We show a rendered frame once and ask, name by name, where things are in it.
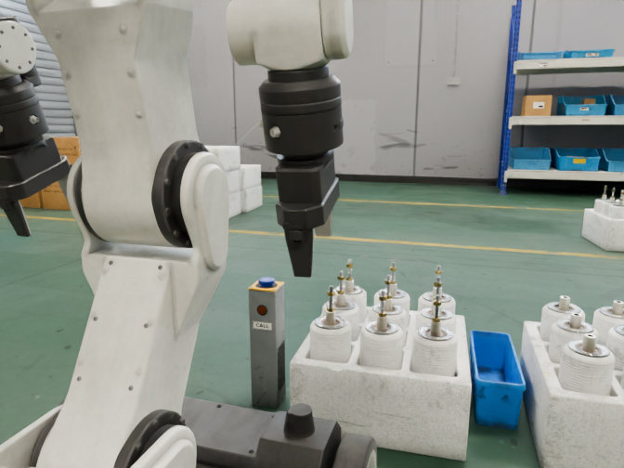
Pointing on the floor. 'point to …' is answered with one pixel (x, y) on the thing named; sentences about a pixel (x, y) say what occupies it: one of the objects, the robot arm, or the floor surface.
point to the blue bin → (495, 380)
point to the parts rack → (548, 116)
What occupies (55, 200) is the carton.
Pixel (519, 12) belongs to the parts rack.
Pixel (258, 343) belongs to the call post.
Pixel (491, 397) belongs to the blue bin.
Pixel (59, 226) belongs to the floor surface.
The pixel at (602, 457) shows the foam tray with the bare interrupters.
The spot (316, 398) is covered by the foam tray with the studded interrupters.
